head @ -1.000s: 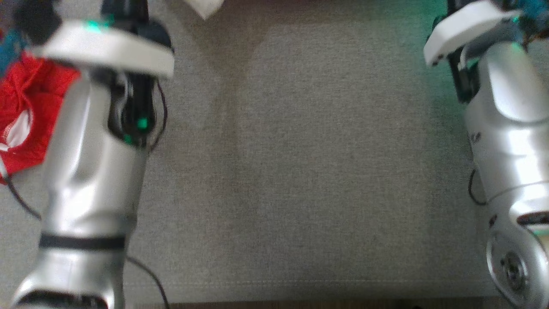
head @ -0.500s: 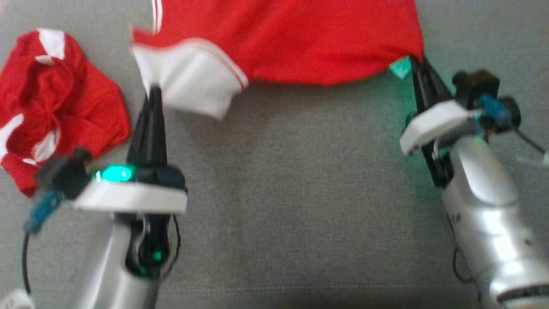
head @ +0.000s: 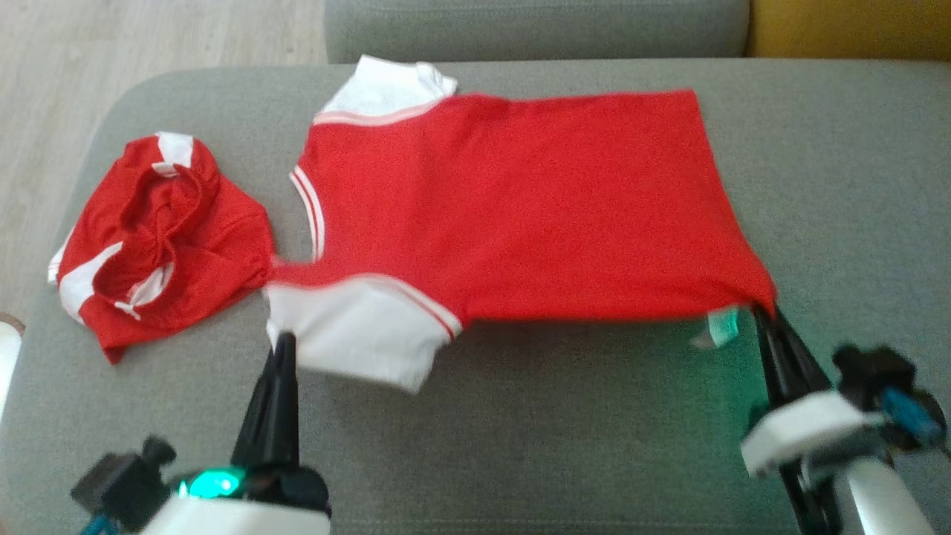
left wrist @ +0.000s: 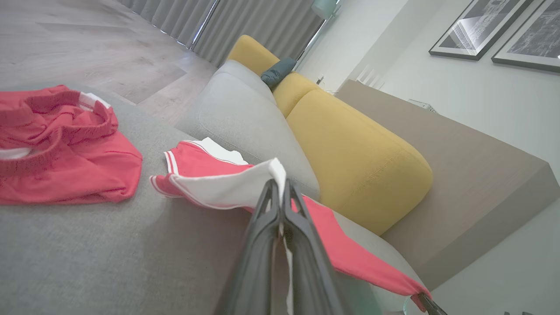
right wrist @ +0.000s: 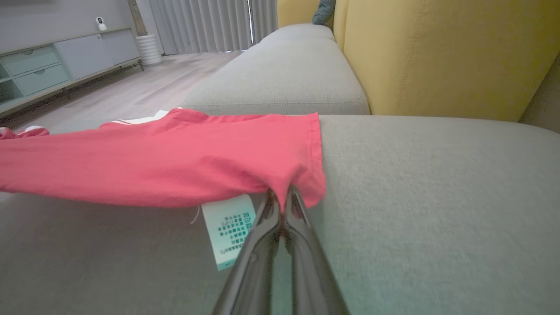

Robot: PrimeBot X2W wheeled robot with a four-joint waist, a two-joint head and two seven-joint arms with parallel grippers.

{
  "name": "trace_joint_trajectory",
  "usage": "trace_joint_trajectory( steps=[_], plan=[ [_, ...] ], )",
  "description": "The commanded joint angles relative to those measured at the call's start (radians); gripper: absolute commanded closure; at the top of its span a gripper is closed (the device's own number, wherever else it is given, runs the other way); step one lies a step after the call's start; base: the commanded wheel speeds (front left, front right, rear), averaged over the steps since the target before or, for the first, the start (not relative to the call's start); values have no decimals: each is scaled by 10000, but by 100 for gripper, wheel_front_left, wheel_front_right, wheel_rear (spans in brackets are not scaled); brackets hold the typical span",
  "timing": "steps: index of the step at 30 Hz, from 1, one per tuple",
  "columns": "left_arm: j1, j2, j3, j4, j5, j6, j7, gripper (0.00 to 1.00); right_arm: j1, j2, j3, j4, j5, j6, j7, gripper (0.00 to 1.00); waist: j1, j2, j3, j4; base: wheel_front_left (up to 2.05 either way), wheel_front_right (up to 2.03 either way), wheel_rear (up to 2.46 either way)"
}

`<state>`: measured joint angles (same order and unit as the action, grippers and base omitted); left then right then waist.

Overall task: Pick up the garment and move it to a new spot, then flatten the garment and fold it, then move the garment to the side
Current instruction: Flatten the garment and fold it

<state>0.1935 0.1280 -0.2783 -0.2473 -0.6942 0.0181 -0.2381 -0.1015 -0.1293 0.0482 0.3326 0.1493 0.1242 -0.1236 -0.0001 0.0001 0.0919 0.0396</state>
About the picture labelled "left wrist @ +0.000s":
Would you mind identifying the red shorts with white stripe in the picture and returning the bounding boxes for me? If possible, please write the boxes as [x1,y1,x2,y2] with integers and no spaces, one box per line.
[0,84,144,207]

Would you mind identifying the black framed picture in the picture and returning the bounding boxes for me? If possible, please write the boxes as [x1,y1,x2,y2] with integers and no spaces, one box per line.
[428,0,536,61]
[491,0,560,74]

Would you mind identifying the large grey sofa seat cushion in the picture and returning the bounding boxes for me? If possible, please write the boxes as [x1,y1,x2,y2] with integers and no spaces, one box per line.
[0,83,427,315]

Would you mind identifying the taupe panel behind sofa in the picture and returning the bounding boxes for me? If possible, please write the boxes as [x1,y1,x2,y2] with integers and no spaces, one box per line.
[335,80,560,292]

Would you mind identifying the teal throw pillow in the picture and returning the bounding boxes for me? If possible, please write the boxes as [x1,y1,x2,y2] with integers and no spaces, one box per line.
[261,57,297,91]

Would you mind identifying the large yellow sofa back cushion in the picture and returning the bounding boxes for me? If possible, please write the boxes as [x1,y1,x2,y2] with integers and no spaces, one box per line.
[286,90,434,236]

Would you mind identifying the grey curtain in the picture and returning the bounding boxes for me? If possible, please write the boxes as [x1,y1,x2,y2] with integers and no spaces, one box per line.
[192,0,325,69]
[117,0,217,49]

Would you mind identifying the pale green lamp shade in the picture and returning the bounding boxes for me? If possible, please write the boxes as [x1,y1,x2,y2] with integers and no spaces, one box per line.
[311,0,340,21]

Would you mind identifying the white device on panel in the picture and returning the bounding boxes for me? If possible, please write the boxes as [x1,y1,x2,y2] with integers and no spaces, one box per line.
[408,98,438,114]

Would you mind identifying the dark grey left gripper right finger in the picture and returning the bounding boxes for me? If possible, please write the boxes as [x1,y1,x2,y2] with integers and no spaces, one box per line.
[282,179,351,315]

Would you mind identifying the red shirt with white trim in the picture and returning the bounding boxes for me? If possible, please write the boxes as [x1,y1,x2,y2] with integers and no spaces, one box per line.
[150,137,432,312]

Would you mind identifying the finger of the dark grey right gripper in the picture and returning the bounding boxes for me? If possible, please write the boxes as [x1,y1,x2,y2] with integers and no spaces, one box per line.
[416,292,448,315]

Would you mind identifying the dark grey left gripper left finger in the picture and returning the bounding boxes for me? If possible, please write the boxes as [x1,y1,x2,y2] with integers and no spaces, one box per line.
[213,179,281,315]

